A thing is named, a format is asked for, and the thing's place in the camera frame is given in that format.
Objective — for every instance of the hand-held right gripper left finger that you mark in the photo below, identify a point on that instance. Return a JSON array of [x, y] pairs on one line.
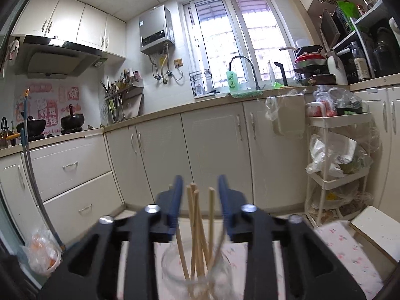
[[176, 206]]

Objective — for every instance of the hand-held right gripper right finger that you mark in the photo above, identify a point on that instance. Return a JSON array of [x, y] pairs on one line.
[[224, 206]]

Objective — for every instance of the wooden chopstick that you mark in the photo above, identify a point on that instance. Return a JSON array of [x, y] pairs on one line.
[[190, 212], [196, 206], [196, 225], [182, 256]]

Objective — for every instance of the clear glass jar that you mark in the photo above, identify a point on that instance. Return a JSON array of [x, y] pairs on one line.
[[168, 272]]

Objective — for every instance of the cream cabinet door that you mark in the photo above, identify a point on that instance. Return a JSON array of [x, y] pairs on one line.
[[165, 156], [125, 168], [15, 193], [215, 150], [262, 168]]

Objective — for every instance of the cream drawer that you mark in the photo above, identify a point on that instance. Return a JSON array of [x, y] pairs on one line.
[[81, 207], [68, 165]]

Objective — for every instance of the beige kitchen countertop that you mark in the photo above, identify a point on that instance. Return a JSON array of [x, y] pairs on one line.
[[175, 107]]

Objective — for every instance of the white trolley cart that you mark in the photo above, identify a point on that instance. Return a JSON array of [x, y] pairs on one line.
[[318, 168]]

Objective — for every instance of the beige hanging waste bin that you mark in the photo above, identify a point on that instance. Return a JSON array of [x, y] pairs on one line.
[[289, 122]]

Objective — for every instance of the clear hanging plastic bag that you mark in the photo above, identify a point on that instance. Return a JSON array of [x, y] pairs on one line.
[[275, 106]]

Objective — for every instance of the white plastic bag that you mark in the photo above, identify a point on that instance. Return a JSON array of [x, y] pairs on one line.
[[325, 156]]

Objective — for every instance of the green dish cloth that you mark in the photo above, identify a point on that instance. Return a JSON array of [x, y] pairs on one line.
[[247, 93]]

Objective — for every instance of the cherry print tablecloth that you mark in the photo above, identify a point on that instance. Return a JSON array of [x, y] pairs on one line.
[[340, 243]]

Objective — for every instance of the green dish soap bottle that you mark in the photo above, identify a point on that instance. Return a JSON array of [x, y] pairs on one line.
[[232, 82]]

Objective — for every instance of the black wok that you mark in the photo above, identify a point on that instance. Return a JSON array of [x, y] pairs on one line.
[[72, 122]]

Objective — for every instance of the red food packet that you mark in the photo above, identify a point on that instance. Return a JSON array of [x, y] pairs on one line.
[[318, 109]]

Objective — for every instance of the white slim bottle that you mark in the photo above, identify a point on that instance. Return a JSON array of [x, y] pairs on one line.
[[272, 73]]

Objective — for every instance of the small black tap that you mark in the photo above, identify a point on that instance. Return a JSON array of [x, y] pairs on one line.
[[281, 72]]

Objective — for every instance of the curved sink faucet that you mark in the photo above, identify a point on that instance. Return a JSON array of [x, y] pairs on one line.
[[247, 61]]

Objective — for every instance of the white wooden stool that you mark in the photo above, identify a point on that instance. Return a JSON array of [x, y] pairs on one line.
[[375, 225]]

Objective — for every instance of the crumpled clear plastic bag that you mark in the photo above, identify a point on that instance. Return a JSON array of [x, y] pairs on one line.
[[343, 95]]

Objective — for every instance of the black cooking pot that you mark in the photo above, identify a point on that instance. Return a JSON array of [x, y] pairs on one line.
[[31, 126]]

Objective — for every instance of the red frying pan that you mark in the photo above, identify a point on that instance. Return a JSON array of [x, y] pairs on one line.
[[309, 60]]

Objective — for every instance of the barred kitchen window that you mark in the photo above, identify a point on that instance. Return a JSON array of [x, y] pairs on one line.
[[237, 37]]

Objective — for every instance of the cream side cabinet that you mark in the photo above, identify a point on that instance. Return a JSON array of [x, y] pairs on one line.
[[381, 137]]

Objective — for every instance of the white plastic jug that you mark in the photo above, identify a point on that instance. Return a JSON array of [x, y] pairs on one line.
[[336, 68]]

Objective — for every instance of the silver water heater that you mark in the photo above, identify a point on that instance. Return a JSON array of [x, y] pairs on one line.
[[154, 28]]

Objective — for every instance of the steel kettle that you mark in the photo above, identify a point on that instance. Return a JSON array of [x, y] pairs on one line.
[[5, 134]]

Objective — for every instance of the steel range hood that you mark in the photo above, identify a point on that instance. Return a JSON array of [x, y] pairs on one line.
[[56, 59]]

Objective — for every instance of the clear water bottle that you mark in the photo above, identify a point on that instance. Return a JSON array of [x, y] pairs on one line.
[[361, 62]]

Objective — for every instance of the black thermos jug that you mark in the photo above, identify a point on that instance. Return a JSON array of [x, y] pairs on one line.
[[382, 53]]

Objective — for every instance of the hanging pink cloth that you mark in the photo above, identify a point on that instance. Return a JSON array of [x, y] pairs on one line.
[[13, 51]]

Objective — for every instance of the white shelf rack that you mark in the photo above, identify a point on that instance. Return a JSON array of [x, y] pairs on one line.
[[356, 22]]

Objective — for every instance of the green box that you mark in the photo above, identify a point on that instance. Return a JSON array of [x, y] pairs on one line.
[[347, 11]]

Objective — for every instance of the wall utensil rack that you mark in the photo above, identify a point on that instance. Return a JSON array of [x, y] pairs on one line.
[[125, 90]]

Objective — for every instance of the yellow wall socket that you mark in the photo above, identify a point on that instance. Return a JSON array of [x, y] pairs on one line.
[[178, 62]]

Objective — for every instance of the pink wall sticker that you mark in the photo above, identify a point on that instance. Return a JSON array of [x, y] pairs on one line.
[[47, 106]]

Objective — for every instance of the row of cream wall cabinets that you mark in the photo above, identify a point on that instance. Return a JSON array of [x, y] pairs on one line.
[[68, 22]]

